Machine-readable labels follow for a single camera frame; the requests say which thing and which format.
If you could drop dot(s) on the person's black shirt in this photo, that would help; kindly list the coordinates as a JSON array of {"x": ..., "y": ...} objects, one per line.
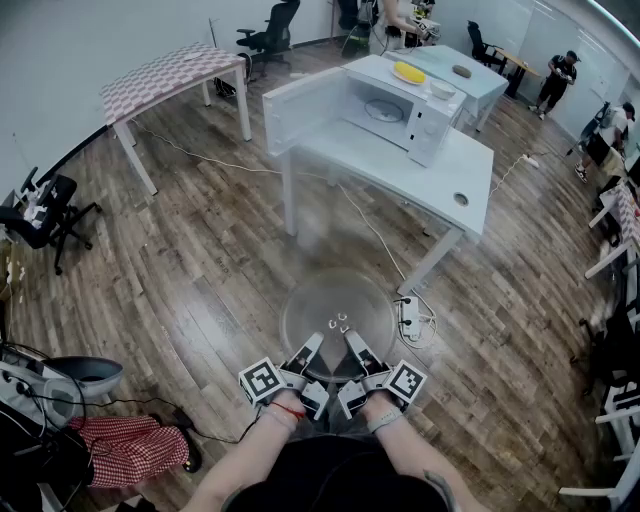
[{"x": 335, "y": 480}]

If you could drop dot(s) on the brown oval object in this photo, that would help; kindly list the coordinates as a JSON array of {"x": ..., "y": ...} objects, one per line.
[{"x": 462, "y": 71}]

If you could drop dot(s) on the pale blue cloth table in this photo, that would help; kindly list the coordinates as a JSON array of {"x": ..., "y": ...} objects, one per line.
[{"x": 480, "y": 82}]

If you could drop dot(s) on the yellow corn cob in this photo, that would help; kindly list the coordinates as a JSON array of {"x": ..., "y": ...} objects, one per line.
[{"x": 410, "y": 72}]

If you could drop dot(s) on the white bowl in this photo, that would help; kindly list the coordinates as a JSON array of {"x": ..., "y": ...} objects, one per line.
[{"x": 443, "y": 89}]

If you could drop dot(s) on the beige oval plate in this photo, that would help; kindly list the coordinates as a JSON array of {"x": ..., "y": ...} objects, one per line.
[{"x": 398, "y": 77}]

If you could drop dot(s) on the white microwave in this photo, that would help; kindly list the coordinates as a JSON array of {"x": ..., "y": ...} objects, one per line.
[{"x": 370, "y": 67}]

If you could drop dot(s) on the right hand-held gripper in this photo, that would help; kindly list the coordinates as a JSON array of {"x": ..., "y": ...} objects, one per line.
[{"x": 405, "y": 385}]

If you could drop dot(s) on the person's camouflage trousers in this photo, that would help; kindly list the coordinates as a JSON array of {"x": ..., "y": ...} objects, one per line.
[{"x": 340, "y": 427}]

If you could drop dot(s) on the white power strip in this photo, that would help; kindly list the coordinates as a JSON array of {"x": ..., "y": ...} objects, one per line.
[
  {"x": 410, "y": 320},
  {"x": 531, "y": 161}
]

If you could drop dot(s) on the pink checkered table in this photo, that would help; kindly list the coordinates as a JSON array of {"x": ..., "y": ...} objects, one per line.
[{"x": 170, "y": 75}]

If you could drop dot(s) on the red checked cloth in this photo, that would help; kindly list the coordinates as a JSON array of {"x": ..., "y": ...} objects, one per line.
[{"x": 130, "y": 447}]

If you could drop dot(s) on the black office chair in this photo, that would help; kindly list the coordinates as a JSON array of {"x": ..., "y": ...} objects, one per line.
[
  {"x": 615, "y": 350},
  {"x": 50, "y": 210},
  {"x": 479, "y": 42},
  {"x": 275, "y": 30}
]

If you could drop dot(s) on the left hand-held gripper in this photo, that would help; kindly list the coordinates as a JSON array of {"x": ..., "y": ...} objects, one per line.
[{"x": 262, "y": 382}]

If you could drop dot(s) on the pale clear bangle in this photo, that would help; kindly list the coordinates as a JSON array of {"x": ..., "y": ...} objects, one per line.
[{"x": 277, "y": 419}]

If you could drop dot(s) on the grey machine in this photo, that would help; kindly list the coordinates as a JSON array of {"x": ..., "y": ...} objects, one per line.
[{"x": 85, "y": 372}]

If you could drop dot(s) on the beige band wristwatch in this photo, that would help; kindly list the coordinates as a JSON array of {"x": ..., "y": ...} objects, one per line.
[{"x": 385, "y": 419}]

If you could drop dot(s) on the person's left forearm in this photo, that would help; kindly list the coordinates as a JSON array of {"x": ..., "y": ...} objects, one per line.
[{"x": 250, "y": 460}]

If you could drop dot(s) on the checkered table with white frame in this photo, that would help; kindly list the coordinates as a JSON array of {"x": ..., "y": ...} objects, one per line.
[{"x": 627, "y": 210}]

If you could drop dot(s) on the wooden desk with black legs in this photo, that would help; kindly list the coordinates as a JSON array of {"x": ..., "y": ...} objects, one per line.
[{"x": 515, "y": 59}]

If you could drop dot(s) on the clear glass turntable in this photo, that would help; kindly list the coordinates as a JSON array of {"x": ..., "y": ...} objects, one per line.
[{"x": 340, "y": 295}]

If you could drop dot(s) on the person's right forearm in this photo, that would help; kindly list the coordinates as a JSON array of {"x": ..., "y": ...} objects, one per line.
[{"x": 415, "y": 455}]

